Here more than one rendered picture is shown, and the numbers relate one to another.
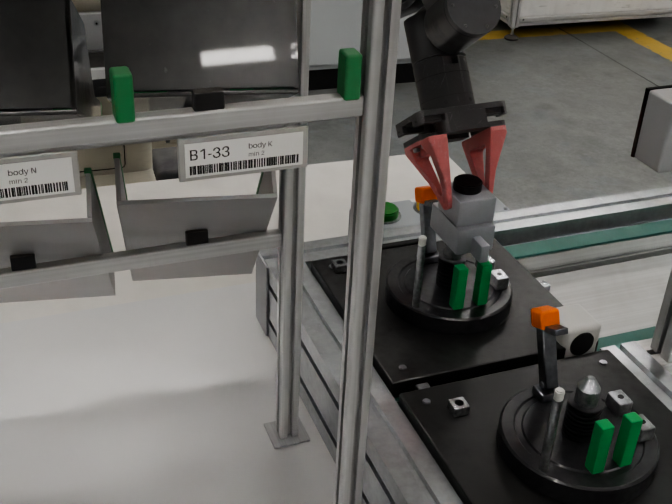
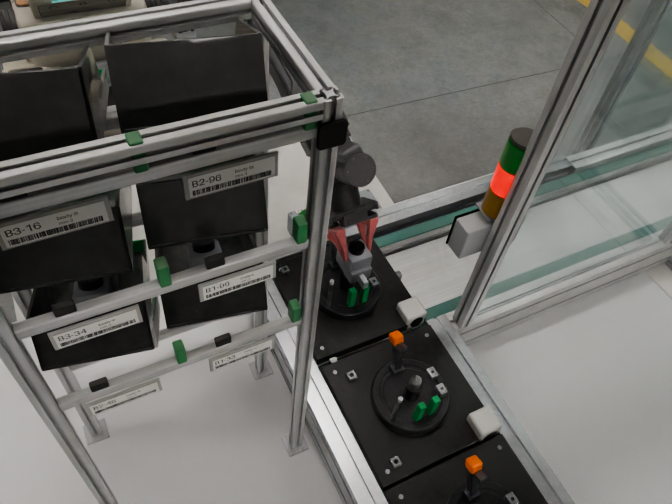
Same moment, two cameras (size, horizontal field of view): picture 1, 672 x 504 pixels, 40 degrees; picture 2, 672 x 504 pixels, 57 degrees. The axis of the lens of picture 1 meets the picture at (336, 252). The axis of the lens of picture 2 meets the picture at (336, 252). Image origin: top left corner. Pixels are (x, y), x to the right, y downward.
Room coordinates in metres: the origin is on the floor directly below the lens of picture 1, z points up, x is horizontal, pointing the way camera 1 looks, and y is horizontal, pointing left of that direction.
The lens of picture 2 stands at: (0.16, 0.03, 1.99)
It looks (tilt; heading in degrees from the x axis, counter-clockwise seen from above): 51 degrees down; 350
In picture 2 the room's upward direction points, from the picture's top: 8 degrees clockwise
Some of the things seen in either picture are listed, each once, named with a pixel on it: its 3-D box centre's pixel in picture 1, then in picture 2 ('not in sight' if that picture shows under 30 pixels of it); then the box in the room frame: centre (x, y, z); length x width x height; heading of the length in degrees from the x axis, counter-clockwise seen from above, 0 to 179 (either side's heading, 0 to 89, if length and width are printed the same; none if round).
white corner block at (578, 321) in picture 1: (570, 332); (410, 313); (0.82, -0.25, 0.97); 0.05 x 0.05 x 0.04; 22
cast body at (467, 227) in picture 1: (468, 213); (357, 261); (0.86, -0.14, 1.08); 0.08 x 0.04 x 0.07; 23
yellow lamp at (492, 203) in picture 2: not in sight; (500, 198); (0.83, -0.35, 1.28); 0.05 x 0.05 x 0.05
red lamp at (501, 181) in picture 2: not in sight; (510, 176); (0.83, -0.35, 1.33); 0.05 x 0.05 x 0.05
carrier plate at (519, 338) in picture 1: (446, 305); (345, 293); (0.87, -0.13, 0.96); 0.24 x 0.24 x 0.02; 22
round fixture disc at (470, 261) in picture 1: (448, 290); (346, 288); (0.87, -0.13, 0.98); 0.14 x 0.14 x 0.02
